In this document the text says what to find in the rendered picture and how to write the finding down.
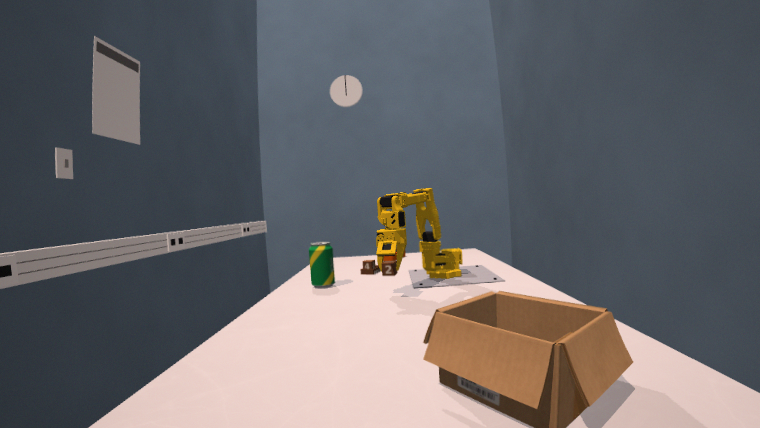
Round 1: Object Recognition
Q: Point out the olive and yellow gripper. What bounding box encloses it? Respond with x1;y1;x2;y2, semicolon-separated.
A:
376;227;407;272

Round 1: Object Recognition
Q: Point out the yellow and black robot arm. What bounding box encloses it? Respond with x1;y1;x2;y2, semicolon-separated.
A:
377;188;461;279

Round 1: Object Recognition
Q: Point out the green drink can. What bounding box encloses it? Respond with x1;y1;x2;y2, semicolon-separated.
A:
309;242;335;288

